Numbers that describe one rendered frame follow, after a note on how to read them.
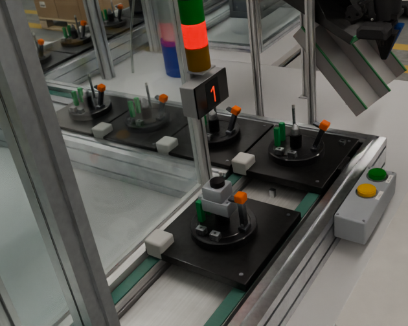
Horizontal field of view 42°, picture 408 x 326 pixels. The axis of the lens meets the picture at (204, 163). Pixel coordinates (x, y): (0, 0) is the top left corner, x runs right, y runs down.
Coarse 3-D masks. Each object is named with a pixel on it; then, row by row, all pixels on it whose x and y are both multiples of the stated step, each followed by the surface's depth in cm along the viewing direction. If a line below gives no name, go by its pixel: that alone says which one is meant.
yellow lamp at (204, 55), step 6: (204, 48) 108; (186, 54) 110; (192, 54) 108; (198, 54) 108; (204, 54) 108; (192, 60) 109; (198, 60) 109; (204, 60) 109; (192, 66) 110; (198, 66) 109; (204, 66) 110; (210, 66) 111
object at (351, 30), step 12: (288, 0) 139; (300, 0) 137; (324, 0) 144; (336, 0) 144; (348, 0) 141; (324, 12) 140; (336, 12) 141; (324, 24) 135; (336, 24) 137; (348, 24) 138; (360, 24) 139; (348, 36) 132
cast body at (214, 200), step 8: (208, 184) 105; (216, 184) 103; (224, 184) 104; (208, 192) 104; (216, 192) 103; (224, 192) 104; (208, 200) 105; (216, 200) 104; (224, 200) 104; (208, 208) 107; (216, 208) 105; (224, 208) 104; (232, 208) 105; (224, 216) 105
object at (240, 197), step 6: (240, 192) 103; (234, 198) 103; (240, 198) 102; (246, 198) 103; (240, 204) 103; (240, 210) 104; (246, 210) 105; (240, 216) 105; (246, 216) 105; (240, 222) 106; (246, 222) 106
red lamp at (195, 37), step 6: (198, 24) 105; (204, 24) 106; (186, 30) 106; (192, 30) 105; (198, 30) 106; (204, 30) 106; (186, 36) 107; (192, 36) 106; (198, 36) 106; (204, 36) 107; (186, 42) 107; (192, 42) 107; (198, 42) 107; (204, 42) 107; (186, 48) 108; (192, 48) 107; (198, 48) 107
